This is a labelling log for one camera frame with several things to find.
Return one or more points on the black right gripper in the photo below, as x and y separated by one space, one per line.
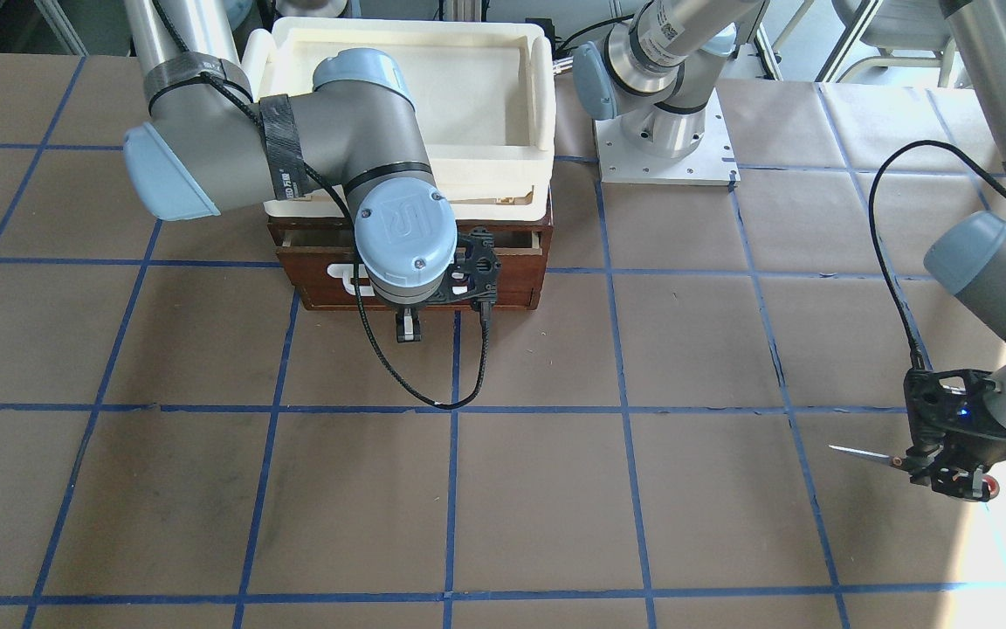
407 325

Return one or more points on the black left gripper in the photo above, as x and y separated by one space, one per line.
981 442

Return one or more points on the grey orange scissors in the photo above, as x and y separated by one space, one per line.
924 470

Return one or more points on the white drawer handle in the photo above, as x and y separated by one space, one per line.
355 279

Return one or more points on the wooden drawer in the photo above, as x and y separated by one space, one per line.
520 279

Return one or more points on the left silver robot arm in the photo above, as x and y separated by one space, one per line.
658 67

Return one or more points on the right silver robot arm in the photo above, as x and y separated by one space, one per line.
211 145

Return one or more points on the dark wooden drawer cabinet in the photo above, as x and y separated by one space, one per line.
547 236

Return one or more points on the cream plastic tray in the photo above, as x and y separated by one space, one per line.
484 95

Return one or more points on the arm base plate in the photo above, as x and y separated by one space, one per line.
654 146

